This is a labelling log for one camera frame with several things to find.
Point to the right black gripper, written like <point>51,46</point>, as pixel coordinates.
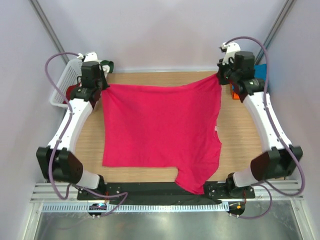
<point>222,67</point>

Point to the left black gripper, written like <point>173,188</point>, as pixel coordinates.
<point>105,84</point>

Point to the pink t shirt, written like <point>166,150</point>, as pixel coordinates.
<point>164,126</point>

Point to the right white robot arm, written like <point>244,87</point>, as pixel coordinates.
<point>279,157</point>

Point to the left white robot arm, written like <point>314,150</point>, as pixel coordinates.
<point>57,160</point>

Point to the white green t shirt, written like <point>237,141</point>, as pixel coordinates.
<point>107,66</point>

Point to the folded blue t shirt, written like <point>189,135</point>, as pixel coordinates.
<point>260,71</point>

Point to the white plastic basket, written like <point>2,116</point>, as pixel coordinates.
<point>68,78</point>

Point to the dark red t shirt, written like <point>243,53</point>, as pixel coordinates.
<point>69,91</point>

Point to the folded orange t shirt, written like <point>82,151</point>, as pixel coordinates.
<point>234,95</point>

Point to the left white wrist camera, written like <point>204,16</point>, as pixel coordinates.
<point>88,57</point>

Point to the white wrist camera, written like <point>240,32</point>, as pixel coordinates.
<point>88,57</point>
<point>229,49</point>

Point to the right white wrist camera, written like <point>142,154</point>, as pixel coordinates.
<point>229,49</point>

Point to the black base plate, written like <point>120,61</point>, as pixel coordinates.
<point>170,194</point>

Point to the white slotted cable duct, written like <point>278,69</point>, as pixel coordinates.
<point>99,207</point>

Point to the aluminium frame rail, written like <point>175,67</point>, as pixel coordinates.
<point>45,192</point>

